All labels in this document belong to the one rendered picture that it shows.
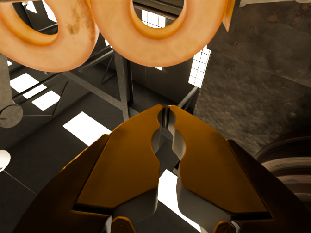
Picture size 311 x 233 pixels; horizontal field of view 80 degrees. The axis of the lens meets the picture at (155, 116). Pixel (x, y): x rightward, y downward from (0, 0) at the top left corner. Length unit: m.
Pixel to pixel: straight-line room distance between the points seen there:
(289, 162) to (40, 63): 0.52
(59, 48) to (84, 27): 0.05
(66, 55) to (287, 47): 0.41
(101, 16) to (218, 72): 0.43
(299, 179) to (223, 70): 0.33
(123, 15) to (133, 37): 0.03
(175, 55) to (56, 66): 0.17
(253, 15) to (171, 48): 0.24
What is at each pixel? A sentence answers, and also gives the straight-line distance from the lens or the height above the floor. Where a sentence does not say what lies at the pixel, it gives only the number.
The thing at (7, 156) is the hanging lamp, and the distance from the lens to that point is 5.24.
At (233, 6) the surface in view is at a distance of 0.24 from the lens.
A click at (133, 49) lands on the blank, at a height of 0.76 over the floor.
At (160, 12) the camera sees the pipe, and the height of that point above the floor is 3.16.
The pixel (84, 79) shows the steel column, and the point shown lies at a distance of 7.39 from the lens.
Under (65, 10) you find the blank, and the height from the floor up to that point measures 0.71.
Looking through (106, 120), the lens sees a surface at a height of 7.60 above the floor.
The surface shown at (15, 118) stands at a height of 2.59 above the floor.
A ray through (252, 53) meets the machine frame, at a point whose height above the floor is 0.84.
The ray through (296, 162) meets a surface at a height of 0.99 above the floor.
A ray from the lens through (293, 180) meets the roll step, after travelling 0.55.
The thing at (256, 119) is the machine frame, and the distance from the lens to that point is 0.66.
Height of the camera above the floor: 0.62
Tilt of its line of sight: 49 degrees up
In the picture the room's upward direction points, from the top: 177 degrees counter-clockwise
